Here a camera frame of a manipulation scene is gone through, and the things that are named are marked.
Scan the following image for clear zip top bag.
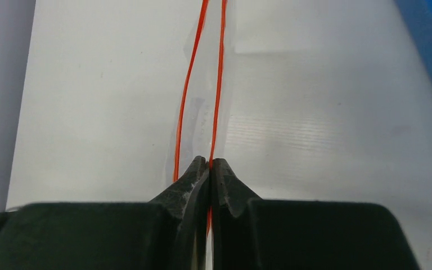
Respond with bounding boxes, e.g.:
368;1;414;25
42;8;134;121
163;0;239;239

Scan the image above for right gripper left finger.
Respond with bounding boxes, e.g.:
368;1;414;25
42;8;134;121
0;156;209;269

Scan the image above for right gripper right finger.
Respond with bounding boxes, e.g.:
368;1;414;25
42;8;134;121
211;159;419;269

